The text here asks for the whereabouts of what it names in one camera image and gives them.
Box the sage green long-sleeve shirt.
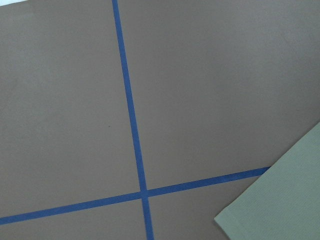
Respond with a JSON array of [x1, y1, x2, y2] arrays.
[[214, 124, 320, 240]]

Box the blue tape grid lines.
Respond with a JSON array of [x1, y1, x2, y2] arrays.
[[0, 0, 269, 240]]

